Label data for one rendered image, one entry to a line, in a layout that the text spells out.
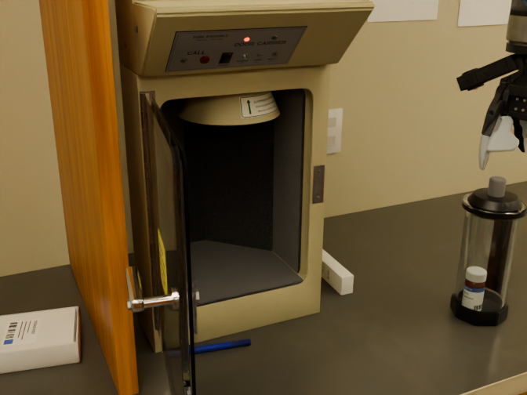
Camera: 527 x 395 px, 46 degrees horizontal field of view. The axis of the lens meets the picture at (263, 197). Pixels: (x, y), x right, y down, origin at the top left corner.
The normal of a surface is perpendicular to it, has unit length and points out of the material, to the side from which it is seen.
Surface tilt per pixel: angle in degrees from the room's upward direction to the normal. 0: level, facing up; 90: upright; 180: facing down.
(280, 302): 90
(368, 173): 90
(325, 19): 135
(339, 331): 0
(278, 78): 90
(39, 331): 0
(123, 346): 90
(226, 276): 0
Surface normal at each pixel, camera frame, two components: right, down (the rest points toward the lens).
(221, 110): -0.10, -0.05
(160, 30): 0.29, 0.89
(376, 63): 0.42, 0.33
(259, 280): 0.00, -0.93
